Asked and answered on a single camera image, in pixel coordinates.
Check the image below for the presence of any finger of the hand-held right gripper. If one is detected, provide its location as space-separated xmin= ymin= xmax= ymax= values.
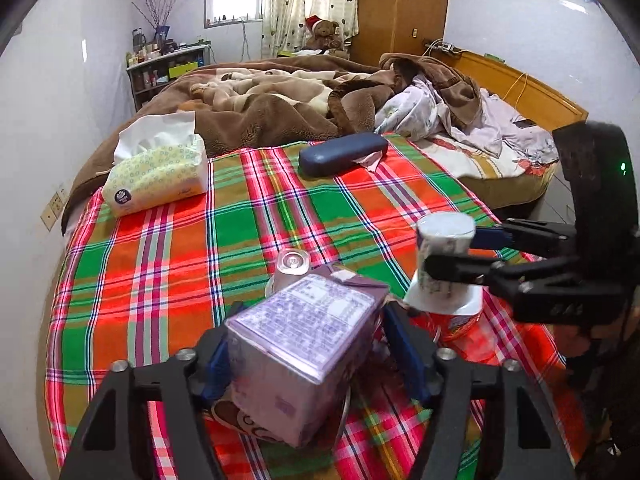
xmin=425 ymin=252 xmax=566 ymax=296
xmin=470 ymin=219 xmax=581 ymax=256

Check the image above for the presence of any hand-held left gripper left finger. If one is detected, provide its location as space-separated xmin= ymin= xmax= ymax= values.
xmin=60 ymin=302 xmax=246 ymax=480

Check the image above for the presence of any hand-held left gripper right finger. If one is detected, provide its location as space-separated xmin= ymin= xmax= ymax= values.
xmin=382 ymin=300 xmax=576 ymax=480

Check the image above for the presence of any white printed paper cup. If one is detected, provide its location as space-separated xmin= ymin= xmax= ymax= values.
xmin=402 ymin=212 xmax=484 ymax=317

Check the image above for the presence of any purple milk carton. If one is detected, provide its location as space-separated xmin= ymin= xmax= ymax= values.
xmin=225 ymin=267 xmax=391 ymax=448

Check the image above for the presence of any red printed cup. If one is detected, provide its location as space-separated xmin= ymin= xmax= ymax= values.
xmin=412 ymin=307 xmax=488 ymax=346

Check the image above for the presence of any bed sheet with red print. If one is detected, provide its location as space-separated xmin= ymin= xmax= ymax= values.
xmin=415 ymin=135 xmax=558 ymax=181

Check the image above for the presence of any plaid tablecloth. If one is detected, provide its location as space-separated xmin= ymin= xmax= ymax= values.
xmin=44 ymin=132 xmax=591 ymax=480

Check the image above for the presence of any wooden headboard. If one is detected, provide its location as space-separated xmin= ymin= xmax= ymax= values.
xmin=452 ymin=50 xmax=588 ymax=126

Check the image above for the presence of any pink tissue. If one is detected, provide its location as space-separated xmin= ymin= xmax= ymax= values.
xmin=350 ymin=151 xmax=386 ymax=173

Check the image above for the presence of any dark blue glasses case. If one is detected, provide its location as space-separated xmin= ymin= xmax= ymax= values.
xmin=298 ymin=132 xmax=390 ymax=179

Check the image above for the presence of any white floral quilt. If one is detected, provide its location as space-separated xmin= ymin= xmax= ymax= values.
xmin=375 ymin=72 xmax=558 ymax=158

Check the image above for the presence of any yellow-green tissue pack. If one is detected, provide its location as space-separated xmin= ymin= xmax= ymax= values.
xmin=101 ymin=111 xmax=208 ymax=218

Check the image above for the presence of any brown fleece blanket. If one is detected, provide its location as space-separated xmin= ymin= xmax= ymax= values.
xmin=61 ymin=54 xmax=483 ymax=236

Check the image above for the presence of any wooden wardrobe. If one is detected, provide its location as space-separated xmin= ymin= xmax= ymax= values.
xmin=350 ymin=0 xmax=451 ymax=68

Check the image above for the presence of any brown teddy bear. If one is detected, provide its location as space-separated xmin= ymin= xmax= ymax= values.
xmin=303 ymin=15 xmax=346 ymax=52

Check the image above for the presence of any cluttered grey shelf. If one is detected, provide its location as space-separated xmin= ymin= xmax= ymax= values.
xmin=126 ymin=42 xmax=213 ymax=111

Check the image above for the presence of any small window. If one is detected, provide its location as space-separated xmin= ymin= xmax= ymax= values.
xmin=203 ymin=0 xmax=266 ymax=29

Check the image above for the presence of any vase with dry branches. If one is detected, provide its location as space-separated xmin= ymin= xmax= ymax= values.
xmin=131 ymin=0 xmax=183 ymax=41

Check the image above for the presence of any yellow cable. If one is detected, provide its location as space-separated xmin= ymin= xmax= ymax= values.
xmin=502 ymin=72 xmax=528 ymax=103

